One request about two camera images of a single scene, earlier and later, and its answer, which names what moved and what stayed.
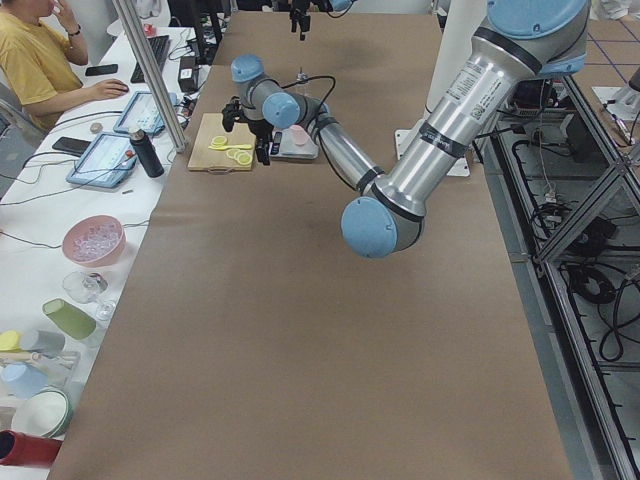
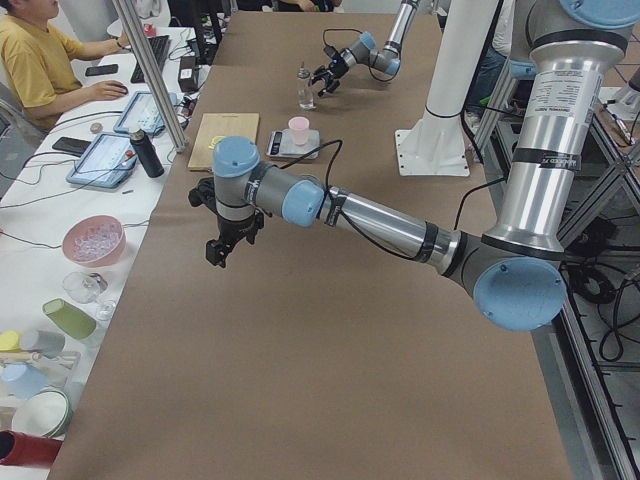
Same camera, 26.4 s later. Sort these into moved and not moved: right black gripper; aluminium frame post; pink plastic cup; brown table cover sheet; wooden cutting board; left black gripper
Moved: left black gripper; right black gripper
Not moved: pink plastic cup; wooden cutting board; aluminium frame post; brown table cover sheet
